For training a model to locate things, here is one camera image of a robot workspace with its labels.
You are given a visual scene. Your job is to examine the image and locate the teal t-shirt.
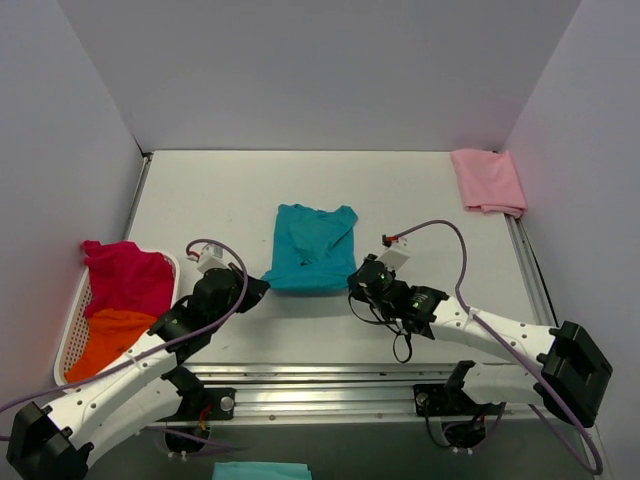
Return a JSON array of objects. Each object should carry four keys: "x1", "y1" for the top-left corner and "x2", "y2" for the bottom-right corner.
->
[{"x1": 262, "y1": 204, "x2": 358, "y2": 294}]

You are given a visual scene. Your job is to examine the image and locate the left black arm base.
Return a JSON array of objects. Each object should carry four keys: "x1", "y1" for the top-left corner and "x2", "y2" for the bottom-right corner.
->
[{"x1": 161, "y1": 366, "x2": 236, "y2": 422}]

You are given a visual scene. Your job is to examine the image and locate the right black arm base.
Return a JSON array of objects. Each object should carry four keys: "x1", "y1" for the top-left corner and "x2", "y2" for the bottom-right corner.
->
[{"x1": 412, "y1": 360, "x2": 500, "y2": 418}]

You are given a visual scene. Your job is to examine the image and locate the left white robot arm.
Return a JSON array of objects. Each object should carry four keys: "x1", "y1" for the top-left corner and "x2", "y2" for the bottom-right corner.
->
[{"x1": 6, "y1": 264, "x2": 270, "y2": 479}]

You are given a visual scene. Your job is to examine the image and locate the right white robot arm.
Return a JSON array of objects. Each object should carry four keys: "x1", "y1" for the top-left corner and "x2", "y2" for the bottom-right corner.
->
[{"x1": 348, "y1": 255, "x2": 613, "y2": 428}]

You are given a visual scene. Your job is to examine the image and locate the crimson red t-shirt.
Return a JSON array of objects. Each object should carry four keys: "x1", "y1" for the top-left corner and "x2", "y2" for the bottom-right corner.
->
[{"x1": 82, "y1": 240, "x2": 175, "y2": 317}]

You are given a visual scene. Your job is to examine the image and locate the orange t-shirt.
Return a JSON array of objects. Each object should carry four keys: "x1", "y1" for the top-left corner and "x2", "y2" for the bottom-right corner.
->
[{"x1": 65, "y1": 309, "x2": 156, "y2": 383}]

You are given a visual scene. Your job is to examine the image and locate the white perforated basket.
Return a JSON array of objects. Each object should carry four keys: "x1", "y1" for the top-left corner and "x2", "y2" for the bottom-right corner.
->
[{"x1": 54, "y1": 247, "x2": 180, "y2": 385}]

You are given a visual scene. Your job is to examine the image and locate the folded pink t-shirt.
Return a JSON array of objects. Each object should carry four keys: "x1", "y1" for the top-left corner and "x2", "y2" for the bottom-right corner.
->
[{"x1": 450, "y1": 149, "x2": 528, "y2": 219}]

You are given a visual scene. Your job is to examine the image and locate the teal folded cloth bottom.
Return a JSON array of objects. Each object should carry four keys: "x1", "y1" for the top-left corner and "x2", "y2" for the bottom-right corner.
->
[{"x1": 212, "y1": 462, "x2": 312, "y2": 480}]

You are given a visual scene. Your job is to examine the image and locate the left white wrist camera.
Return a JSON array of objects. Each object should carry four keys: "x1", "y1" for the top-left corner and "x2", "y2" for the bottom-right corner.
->
[{"x1": 187, "y1": 243, "x2": 226, "y2": 274}]

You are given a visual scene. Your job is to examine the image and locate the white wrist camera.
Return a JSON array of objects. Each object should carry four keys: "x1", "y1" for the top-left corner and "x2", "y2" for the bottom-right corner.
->
[
  {"x1": 379, "y1": 235, "x2": 410, "y2": 272},
  {"x1": 187, "y1": 243, "x2": 226, "y2": 274}
]

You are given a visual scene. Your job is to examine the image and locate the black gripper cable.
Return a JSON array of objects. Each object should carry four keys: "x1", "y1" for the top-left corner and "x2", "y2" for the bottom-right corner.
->
[{"x1": 348, "y1": 294, "x2": 414, "y2": 365}]

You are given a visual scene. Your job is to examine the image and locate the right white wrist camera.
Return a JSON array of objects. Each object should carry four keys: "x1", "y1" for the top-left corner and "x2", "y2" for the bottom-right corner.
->
[{"x1": 379, "y1": 235, "x2": 410, "y2": 272}]

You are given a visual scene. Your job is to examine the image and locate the aluminium mounting rail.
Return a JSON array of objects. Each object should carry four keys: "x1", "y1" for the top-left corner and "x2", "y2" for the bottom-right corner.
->
[{"x1": 52, "y1": 362, "x2": 601, "y2": 431}]

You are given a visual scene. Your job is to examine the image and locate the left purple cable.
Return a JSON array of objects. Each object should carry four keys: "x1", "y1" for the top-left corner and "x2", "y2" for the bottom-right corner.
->
[{"x1": 0, "y1": 238, "x2": 251, "y2": 451}]

